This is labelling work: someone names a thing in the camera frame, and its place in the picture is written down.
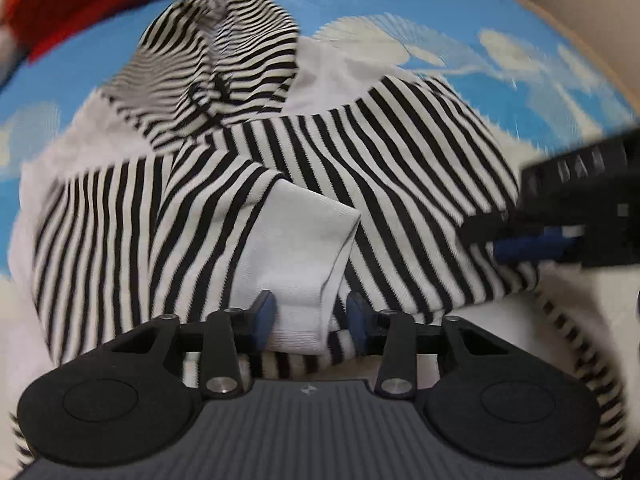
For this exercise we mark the blue and white printed blanket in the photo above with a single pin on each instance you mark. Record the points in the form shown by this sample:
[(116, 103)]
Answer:
[(400, 5)]

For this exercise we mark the black and white striped shirt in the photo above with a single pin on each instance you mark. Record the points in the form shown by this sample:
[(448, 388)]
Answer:
[(200, 200)]

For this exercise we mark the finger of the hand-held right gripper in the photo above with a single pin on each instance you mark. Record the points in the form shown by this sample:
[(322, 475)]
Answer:
[(530, 247), (492, 225)]

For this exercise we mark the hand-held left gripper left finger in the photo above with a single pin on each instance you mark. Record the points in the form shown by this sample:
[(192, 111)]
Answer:
[(265, 321)]

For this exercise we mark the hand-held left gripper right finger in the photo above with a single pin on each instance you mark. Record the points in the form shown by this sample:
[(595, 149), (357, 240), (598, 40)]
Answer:
[(357, 321)]

